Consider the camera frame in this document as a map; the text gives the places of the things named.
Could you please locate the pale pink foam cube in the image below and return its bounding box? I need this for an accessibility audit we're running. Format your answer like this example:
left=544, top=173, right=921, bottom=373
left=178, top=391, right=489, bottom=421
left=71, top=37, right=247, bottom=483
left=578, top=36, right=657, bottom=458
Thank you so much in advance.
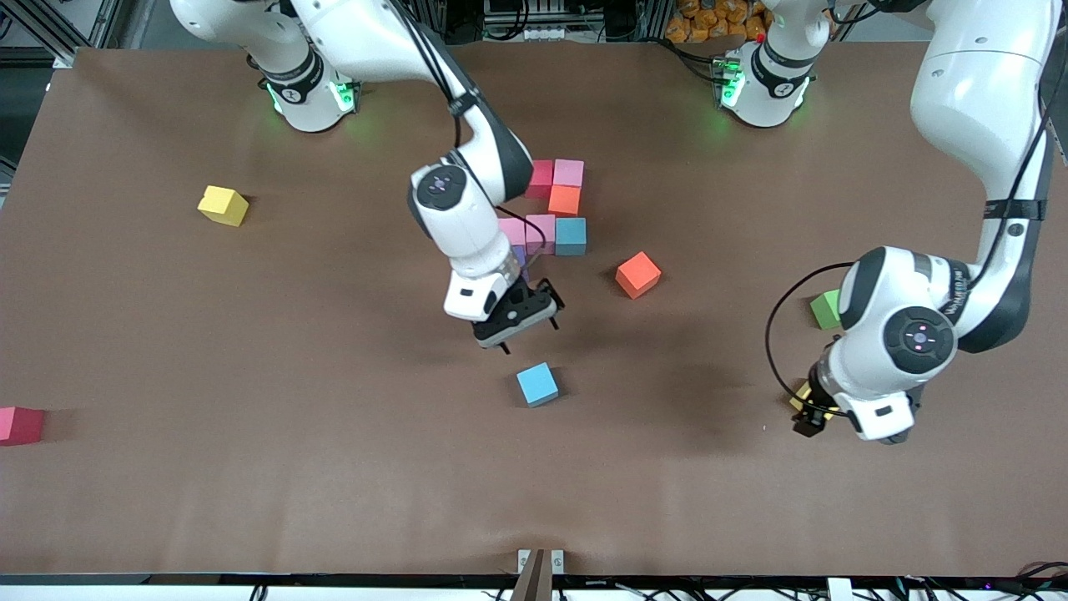
left=524, top=214, right=557, bottom=257

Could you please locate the light blue foam cube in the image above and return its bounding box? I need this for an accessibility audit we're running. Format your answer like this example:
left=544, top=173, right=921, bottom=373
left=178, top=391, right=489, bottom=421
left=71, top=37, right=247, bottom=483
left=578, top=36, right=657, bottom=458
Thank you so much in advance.
left=554, top=216, right=588, bottom=258
left=516, top=361, right=561, bottom=408

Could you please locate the brown table cover sheet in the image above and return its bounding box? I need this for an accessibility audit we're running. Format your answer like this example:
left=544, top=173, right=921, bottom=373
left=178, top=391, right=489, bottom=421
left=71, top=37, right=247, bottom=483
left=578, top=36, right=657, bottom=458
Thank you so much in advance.
left=0, top=40, right=1068, bottom=578

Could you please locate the aluminium frame profile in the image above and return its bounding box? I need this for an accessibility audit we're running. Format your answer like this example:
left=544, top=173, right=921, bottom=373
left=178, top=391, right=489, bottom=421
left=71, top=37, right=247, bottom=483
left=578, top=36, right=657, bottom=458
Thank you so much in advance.
left=0, top=0, right=126, bottom=68
left=1001, top=0, right=1068, bottom=61

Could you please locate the small metal bracket plate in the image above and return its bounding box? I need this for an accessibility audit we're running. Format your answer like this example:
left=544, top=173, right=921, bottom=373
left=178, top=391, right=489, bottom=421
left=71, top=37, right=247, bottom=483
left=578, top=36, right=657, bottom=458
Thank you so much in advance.
left=517, top=548, right=565, bottom=577

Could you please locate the green foam cube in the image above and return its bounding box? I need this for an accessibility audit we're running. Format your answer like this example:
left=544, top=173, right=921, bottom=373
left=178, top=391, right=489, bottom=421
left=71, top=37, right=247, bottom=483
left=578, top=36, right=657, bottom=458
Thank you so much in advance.
left=809, top=289, right=844, bottom=331

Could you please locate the orange fruit net bag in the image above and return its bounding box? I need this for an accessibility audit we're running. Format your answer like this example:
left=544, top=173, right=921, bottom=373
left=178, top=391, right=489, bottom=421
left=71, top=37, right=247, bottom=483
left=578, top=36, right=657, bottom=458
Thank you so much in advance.
left=665, top=0, right=764, bottom=44

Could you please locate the yellow foam cube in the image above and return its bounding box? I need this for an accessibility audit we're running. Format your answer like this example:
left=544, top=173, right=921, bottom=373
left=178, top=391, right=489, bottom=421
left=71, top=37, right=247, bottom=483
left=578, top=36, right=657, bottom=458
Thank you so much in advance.
left=788, top=380, right=835, bottom=420
left=197, top=184, right=250, bottom=228

